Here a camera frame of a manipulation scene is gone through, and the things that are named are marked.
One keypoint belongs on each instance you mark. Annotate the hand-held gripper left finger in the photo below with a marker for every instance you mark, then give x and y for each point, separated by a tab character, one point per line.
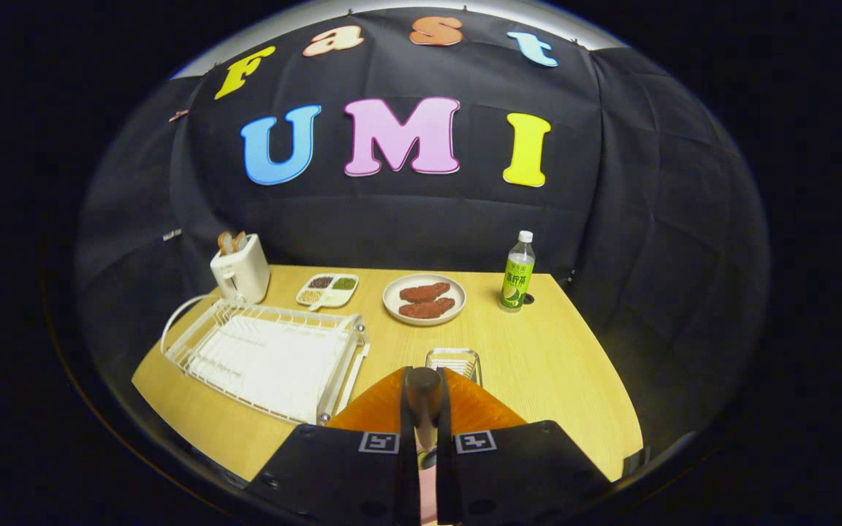
333	475

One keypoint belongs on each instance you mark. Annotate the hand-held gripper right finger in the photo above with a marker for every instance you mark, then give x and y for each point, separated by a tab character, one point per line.
523	475

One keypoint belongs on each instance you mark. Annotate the white round plate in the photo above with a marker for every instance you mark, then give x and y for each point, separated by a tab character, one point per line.
390	299

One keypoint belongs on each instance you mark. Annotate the white divided tray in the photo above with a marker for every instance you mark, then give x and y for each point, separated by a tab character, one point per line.
338	298

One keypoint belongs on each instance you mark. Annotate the yellow beans heap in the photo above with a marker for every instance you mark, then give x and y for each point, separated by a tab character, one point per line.
310	296

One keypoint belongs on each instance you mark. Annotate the red meat steak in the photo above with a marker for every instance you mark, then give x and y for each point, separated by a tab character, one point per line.
425	292
427	309

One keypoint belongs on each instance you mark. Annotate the green beans heap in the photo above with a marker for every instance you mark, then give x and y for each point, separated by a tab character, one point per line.
344	283

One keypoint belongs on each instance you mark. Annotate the dark beans heap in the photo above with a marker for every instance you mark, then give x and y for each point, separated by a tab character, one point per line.
321	282

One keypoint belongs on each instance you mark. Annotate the green label drink bottle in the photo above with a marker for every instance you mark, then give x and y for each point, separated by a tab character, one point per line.
517	281

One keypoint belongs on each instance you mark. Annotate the white toaster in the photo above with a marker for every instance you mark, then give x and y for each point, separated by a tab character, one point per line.
244	274

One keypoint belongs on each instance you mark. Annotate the toasted bread slice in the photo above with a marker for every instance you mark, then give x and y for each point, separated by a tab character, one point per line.
240	241
225	244

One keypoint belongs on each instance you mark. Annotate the black backdrop cloth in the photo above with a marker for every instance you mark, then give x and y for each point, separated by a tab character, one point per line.
421	219

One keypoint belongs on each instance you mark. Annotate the white cloth clip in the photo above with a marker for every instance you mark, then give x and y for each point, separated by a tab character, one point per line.
171	234

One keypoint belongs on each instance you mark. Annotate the red cloth clip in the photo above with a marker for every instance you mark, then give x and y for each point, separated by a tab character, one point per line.
178	115

